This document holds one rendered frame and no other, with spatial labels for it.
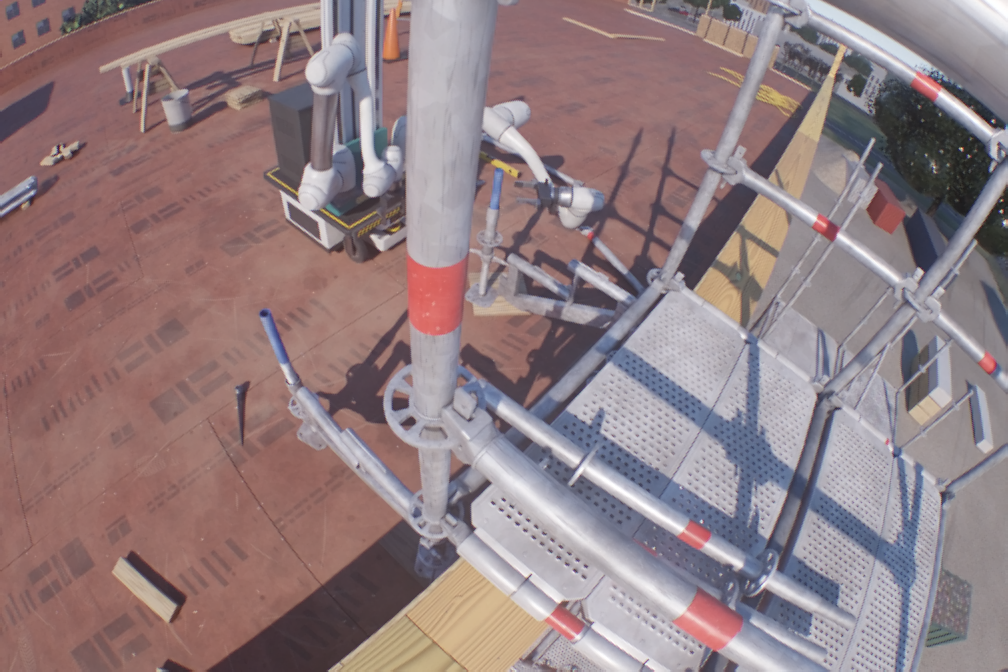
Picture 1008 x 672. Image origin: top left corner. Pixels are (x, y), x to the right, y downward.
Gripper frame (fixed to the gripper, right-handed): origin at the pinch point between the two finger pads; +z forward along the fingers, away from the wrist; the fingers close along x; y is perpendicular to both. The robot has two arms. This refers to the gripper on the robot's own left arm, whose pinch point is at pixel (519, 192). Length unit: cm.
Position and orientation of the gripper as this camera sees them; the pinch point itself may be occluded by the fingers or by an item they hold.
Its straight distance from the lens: 191.0
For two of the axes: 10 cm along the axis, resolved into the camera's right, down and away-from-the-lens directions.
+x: 0.3, 7.2, -6.9
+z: -9.9, -0.7, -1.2
